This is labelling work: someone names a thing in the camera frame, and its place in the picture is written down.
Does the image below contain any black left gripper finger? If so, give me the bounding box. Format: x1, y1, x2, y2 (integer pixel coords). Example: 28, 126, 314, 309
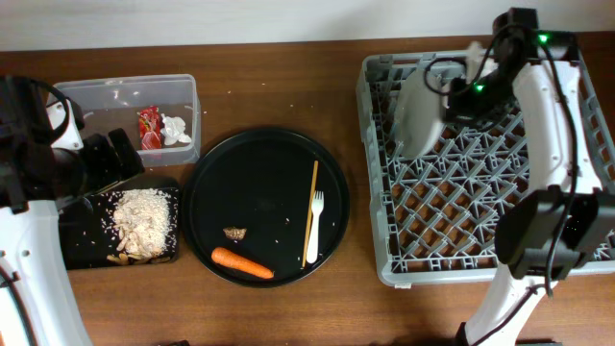
109, 128, 144, 179
79, 134, 121, 193

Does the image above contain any red Apollo snack wrapper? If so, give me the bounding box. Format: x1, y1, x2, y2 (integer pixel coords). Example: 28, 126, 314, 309
138, 106, 161, 150

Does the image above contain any pile of rice and nutshells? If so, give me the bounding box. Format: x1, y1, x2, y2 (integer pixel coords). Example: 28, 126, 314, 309
107, 188, 179, 265

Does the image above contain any white tissue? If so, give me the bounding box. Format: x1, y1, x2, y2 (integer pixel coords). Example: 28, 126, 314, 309
160, 113, 192, 146

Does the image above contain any wooden chopstick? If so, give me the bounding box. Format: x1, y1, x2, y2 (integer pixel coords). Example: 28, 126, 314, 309
302, 160, 319, 269

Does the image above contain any white plastic fork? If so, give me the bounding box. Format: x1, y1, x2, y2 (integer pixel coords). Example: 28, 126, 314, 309
306, 191, 325, 263

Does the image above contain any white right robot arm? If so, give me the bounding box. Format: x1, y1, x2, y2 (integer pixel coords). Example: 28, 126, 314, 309
437, 8, 614, 345

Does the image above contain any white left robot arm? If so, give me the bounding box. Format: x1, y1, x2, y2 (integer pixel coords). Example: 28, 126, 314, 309
1, 75, 144, 345

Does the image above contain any clear plastic waste bin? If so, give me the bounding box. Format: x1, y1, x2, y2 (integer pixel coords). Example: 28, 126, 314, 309
55, 74, 201, 167

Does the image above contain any black rectangular waste tray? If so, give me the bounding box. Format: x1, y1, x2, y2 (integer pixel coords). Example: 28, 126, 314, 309
60, 186, 180, 270

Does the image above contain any grey dishwasher rack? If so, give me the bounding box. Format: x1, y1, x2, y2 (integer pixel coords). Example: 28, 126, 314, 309
356, 51, 614, 287

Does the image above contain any round black serving tray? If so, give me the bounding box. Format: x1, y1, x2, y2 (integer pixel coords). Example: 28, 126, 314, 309
180, 128, 350, 288

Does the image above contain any brown walnut shell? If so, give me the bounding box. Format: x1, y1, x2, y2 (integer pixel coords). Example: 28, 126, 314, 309
223, 227, 247, 240

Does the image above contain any orange carrot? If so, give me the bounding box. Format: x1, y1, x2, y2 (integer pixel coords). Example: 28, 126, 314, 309
211, 247, 274, 280

